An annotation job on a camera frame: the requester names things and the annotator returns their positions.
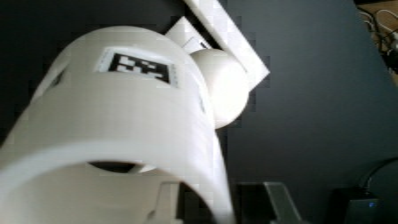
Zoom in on white lamp bulb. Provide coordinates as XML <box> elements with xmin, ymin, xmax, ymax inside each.
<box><xmin>190</xmin><ymin>49</ymin><xmax>249</xmax><ymax>128</ymax></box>

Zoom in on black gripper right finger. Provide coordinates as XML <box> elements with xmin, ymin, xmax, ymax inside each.
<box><xmin>237</xmin><ymin>182</ymin><xmax>306</xmax><ymax>224</ymax></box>

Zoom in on white U-shaped fence frame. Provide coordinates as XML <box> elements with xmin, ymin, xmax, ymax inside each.
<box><xmin>183</xmin><ymin>0</ymin><xmax>270</xmax><ymax>88</ymax></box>

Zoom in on white lamp shade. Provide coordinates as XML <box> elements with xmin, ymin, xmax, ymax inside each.
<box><xmin>0</xmin><ymin>26</ymin><xmax>235</xmax><ymax>224</ymax></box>

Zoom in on white lamp base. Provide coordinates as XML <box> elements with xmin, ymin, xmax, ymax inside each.
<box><xmin>165</xmin><ymin>17</ymin><xmax>212</xmax><ymax>53</ymax></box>

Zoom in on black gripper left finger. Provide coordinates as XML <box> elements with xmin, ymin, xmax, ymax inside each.
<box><xmin>144</xmin><ymin>182</ymin><xmax>183</xmax><ymax>224</ymax></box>

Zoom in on tangled cables on floor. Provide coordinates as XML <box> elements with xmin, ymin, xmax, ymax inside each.
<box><xmin>354</xmin><ymin>0</ymin><xmax>398</xmax><ymax>76</ymax></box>

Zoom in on black power box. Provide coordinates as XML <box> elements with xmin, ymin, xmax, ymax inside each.
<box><xmin>325</xmin><ymin>187</ymin><xmax>379</xmax><ymax>224</ymax></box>

